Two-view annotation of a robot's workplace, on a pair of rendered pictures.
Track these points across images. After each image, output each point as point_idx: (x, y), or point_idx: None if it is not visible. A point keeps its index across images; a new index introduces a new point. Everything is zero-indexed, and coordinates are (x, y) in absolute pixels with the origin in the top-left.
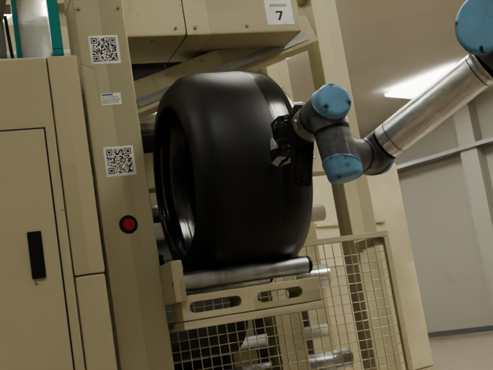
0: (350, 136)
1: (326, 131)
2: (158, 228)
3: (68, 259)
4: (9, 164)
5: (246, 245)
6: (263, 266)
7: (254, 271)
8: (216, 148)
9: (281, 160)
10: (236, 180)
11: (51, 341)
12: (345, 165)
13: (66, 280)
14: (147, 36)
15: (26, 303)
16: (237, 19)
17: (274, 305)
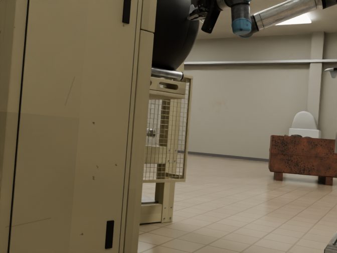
0: (249, 12)
1: (241, 5)
2: None
3: (140, 18)
4: None
5: (160, 56)
6: (162, 70)
7: (158, 71)
8: (163, 0)
9: (194, 17)
10: (168, 20)
11: (125, 59)
12: (246, 25)
13: (137, 29)
14: None
15: (116, 34)
16: None
17: (165, 90)
